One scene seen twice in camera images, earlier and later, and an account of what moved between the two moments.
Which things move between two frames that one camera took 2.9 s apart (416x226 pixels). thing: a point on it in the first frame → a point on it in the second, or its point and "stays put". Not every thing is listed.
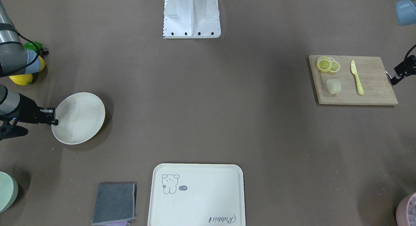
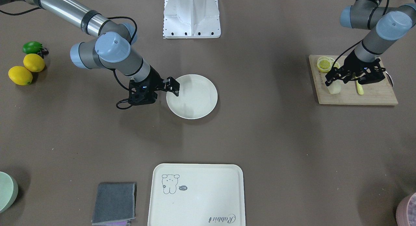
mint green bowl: [9, 187] stays put
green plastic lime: [30, 45] stays put
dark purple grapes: [44, 51] stays put
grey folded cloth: [115, 204] stays put
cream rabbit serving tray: [192, 194] stays put
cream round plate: [80, 115] → [197, 97]
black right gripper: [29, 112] → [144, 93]
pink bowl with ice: [400, 218] stays put
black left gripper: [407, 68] → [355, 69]
